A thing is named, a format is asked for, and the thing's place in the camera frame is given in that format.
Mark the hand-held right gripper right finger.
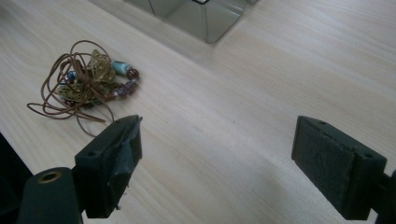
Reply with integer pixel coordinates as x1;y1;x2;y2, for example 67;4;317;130
290;115;388;221

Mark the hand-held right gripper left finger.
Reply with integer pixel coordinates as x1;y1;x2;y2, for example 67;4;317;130
74;114;144;219

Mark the brown cord beaded necklace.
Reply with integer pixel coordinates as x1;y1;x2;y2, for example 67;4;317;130
26;39;141;138

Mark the grey metal box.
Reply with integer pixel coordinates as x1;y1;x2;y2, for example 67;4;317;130
123;0;260;45

